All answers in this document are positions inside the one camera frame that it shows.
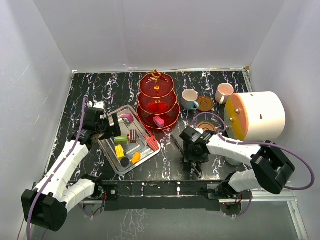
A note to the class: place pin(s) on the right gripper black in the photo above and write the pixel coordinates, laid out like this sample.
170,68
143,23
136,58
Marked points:
189,156

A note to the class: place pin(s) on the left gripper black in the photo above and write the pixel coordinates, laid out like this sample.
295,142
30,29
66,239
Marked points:
115,128

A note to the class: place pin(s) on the green layered cake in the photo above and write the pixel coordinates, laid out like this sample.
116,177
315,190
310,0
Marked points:
122,139

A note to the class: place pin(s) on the brown chocolate cake slice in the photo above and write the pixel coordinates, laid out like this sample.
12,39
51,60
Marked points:
133,136

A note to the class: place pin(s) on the magenta cake slice back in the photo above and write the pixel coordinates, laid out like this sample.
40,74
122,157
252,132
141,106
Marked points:
127,118

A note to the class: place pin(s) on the yellow cake slice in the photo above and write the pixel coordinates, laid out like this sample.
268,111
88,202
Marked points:
119,151

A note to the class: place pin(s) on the stainless steel tray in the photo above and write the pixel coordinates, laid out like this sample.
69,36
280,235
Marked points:
135,146

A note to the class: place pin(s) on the brown saucer front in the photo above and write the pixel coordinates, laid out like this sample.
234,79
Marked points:
204,125

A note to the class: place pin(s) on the brown saucer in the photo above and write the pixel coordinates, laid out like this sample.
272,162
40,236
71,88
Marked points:
204,125
206,104

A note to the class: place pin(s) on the black round cookie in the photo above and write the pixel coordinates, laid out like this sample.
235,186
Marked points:
124,162

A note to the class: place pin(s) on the orange fish cookie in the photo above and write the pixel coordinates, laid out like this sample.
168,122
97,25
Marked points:
136,158

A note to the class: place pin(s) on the red pink cake slice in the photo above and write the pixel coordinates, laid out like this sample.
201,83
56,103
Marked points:
152,143

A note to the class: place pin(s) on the pink cake slice front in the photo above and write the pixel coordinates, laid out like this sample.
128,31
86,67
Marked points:
160,123

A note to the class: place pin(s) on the red three-tier dessert stand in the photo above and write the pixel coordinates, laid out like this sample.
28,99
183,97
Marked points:
157,97

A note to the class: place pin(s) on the blue and white teacup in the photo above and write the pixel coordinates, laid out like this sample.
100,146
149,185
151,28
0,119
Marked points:
189,99

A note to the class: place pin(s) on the pink and white teacup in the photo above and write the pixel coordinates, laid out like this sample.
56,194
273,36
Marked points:
224,91

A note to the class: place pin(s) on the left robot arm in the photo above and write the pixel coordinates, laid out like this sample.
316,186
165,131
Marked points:
48,204

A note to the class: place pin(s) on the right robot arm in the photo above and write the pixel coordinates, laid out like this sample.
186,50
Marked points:
270,169

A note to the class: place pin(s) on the grey tape roll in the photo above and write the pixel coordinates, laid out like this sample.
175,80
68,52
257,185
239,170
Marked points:
232,161

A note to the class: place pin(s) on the large white cylinder container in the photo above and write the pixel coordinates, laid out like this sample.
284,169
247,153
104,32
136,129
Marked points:
254,116

